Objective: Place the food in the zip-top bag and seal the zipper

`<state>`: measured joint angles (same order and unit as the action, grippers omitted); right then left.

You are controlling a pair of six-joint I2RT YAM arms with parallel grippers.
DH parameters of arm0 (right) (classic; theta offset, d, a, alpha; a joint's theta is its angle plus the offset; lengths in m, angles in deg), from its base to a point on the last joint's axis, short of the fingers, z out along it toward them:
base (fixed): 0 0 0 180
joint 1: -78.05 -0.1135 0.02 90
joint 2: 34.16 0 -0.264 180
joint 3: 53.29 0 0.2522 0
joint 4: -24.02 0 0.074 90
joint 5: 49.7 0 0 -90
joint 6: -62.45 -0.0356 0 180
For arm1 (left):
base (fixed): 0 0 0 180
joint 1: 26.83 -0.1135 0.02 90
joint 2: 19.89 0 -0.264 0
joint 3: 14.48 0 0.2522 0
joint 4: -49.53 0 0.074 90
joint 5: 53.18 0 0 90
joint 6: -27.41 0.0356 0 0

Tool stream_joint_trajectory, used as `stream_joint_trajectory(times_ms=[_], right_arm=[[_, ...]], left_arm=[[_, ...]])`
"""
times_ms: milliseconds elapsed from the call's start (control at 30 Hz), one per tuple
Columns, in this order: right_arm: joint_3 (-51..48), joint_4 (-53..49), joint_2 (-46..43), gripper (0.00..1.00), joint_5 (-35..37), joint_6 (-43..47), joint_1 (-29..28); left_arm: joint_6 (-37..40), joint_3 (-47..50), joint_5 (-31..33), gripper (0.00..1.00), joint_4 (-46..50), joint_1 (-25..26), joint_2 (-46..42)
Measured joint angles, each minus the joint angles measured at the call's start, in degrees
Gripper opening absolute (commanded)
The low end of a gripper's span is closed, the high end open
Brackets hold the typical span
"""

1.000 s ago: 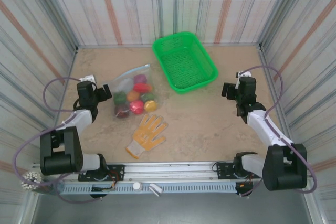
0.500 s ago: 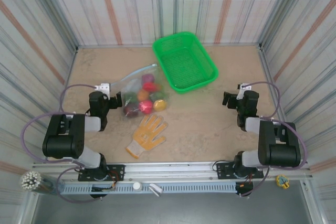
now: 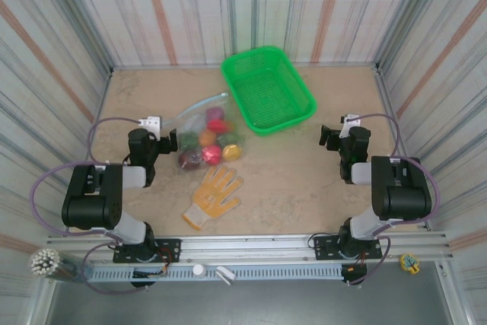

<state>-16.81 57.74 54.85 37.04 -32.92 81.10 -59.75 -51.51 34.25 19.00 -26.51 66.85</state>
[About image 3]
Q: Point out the yellow white work glove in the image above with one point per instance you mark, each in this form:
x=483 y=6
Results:
x=213 y=192

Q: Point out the clear zip-top bag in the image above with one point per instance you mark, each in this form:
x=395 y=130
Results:
x=198 y=125

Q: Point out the aluminium front rail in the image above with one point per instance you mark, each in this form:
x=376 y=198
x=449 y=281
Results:
x=247 y=249

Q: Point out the red pepper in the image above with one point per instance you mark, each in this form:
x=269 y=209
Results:
x=217 y=125

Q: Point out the black clamp under rail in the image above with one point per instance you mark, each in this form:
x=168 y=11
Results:
x=354 y=274
x=142 y=282

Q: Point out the yellow fruit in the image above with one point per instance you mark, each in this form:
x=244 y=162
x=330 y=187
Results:
x=231 y=152

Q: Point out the green pepper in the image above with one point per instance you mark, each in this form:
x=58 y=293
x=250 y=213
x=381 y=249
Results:
x=228 y=137

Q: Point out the white plastic clip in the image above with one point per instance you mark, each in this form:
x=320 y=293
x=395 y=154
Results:
x=225 y=274

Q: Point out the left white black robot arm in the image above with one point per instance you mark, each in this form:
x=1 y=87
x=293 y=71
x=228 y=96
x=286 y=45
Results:
x=91 y=195

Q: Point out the yellow tree toy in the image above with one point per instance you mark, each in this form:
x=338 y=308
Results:
x=409 y=264

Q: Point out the white round cap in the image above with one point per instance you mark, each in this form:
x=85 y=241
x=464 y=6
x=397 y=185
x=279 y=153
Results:
x=198 y=270

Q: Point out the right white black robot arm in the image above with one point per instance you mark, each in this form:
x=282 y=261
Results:
x=399 y=188

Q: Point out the orange fruit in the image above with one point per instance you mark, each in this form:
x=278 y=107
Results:
x=207 y=137

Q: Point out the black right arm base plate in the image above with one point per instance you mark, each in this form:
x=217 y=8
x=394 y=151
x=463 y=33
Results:
x=325 y=247

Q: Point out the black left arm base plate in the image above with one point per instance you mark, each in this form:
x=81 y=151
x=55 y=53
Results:
x=169 y=247

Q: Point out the dark red apple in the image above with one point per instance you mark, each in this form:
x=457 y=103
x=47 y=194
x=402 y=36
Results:
x=189 y=160

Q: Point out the bright red fruit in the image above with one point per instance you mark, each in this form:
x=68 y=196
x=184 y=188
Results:
x=211 y=154

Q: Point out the green plastic mesh basket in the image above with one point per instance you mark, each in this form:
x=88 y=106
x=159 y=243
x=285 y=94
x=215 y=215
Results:
x=270 y=93

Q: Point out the green avocado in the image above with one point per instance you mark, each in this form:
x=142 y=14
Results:
x=189 y=140

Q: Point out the aluminium side rail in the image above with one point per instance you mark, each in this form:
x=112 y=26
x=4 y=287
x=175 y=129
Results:
x=385 y=93

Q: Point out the white stick bundle in tube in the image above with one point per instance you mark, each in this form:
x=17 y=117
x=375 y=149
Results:
x=42 y=262

